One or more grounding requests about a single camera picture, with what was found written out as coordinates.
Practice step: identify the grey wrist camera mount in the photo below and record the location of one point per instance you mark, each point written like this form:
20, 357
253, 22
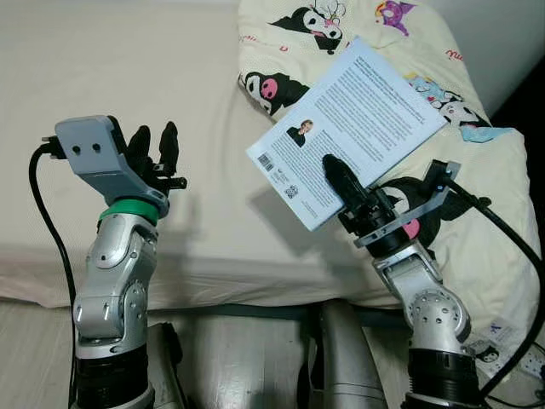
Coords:
430, 200
89, 153

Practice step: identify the left robot leg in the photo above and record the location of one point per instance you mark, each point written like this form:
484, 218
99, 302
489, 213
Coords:
166, 366

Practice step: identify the white paperback book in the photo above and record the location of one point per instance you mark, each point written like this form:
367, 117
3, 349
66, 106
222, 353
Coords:
358, 119

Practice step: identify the cream sheeted bed mattress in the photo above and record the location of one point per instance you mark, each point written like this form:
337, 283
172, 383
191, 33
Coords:
128, 68

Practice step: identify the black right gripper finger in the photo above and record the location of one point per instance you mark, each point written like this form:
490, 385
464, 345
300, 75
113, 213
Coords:
347, 186

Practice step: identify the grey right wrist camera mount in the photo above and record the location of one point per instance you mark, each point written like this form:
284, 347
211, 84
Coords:
430, 200

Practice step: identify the dark grey bed base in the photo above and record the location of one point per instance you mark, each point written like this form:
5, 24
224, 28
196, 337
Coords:
255, 312

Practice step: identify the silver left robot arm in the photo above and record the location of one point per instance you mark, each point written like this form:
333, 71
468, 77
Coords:
115, 281

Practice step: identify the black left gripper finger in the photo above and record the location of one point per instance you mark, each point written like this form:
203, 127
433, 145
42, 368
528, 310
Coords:
139, 145
169, 145

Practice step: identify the cream cartoon print quilt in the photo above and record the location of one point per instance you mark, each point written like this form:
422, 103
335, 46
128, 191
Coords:
494, 170

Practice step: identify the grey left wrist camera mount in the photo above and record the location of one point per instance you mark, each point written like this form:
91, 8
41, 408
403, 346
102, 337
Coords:
89, 153

